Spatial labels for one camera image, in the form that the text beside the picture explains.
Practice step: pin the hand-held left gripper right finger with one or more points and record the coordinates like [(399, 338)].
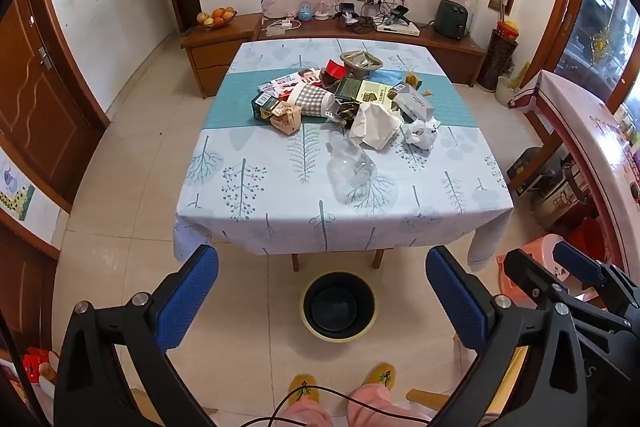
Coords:
[(457, 302)]

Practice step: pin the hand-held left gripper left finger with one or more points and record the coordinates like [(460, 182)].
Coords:
[(187, 297)]

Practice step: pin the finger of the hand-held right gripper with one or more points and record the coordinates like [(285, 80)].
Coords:
[(575, 259), (525, 272)]

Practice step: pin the black bin with yellow rim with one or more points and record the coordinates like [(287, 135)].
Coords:
[(337, 307)]

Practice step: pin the clear plastic bottle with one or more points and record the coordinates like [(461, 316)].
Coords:
[(355, 169)]

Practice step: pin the white plastic bag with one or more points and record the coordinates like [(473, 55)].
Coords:
[(420, 134)]

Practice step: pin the white tissue paper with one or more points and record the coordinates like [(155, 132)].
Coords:
[(375, 124)]

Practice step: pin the silver carton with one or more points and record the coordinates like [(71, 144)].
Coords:
[(414, 104)]

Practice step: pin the brown paper carton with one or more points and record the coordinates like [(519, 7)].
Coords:
[(286, 119)]

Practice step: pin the dark green carton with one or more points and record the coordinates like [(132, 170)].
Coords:
[(262, 107)]

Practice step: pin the dark wrapper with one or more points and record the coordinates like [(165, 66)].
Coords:
[(345, 112)]

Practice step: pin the large yellow wrapper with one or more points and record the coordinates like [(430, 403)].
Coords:
[(414, 80)]

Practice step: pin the cream and green carton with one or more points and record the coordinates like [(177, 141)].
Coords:
[(367, 91)]

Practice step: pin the checkered paper cup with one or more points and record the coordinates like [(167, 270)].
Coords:
[(312, 99)]

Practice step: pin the blue plastic bag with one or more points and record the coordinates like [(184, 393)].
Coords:
[(387, 78)]

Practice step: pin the red carton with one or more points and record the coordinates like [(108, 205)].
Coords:
[(335, 69)]

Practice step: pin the pink plastic stool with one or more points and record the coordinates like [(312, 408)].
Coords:
[(530, 244)]

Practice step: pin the wooden table legs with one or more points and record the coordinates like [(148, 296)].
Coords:
[(378, 258)]

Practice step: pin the dark cardboard box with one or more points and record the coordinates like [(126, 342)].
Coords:
[(522, 167)]

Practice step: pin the yellow knitted slipper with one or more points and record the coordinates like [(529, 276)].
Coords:
[(302, 387), (380, 377)]

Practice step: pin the leaf print tablecloth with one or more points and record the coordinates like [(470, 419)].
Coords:
[(280, 207)]

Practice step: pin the wooden side table leg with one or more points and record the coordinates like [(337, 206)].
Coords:
[(542, 132)]

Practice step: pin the person's right leg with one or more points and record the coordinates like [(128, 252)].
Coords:
[(375, 409)]

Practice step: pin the person's leg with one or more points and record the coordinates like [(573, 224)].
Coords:
[(307, 414), (375, 409)]

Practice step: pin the red trimmed white tablecloth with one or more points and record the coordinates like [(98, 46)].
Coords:
[(575, 107)]

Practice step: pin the red snack packets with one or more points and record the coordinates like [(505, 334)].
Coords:
[(37, 369)]

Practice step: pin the person's left leg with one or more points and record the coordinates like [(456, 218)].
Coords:
[(307, 414)]

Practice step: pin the white bucket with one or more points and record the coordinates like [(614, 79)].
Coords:
[(506, 92)]

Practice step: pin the dark wicker stand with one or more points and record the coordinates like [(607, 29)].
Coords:
[(495, 62)]

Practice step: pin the long wooden television bench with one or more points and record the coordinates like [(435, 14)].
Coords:
[(450, 52)]

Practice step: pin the red and yellow container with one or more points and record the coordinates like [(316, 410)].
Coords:
[(507, 30)]

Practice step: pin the wooden drawer cabinet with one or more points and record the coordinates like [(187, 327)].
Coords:
[(215, 52)]

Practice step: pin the brown wooden door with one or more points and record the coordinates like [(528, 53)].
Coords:
[(40, 97)]

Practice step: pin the dark green air fryer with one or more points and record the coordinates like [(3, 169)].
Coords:
[(451, 19)]

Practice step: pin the white set-top box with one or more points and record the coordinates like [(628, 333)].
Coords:
[(397, 29)]

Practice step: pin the bowl of fruit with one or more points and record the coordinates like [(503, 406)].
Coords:
[(217, 18)]

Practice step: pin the white power strip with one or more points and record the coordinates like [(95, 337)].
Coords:
[(281, 25)]

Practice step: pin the blue round toy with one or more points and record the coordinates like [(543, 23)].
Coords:
[(305, 12)]

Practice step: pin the animal wall poster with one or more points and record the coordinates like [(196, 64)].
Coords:
[(15, 197)]

